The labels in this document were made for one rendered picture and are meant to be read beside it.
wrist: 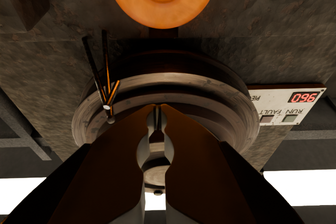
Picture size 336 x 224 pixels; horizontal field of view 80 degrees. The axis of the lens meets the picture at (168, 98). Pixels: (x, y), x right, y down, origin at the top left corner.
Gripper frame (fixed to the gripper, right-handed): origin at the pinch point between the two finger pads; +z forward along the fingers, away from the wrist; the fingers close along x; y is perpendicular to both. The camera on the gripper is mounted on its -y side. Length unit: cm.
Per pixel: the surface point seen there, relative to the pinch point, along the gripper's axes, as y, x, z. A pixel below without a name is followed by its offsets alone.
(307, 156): 542, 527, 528
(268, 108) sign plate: 27, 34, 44
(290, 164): 552, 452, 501
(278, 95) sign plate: 22, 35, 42
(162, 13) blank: -3.2, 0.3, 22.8
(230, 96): 12.9, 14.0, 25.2
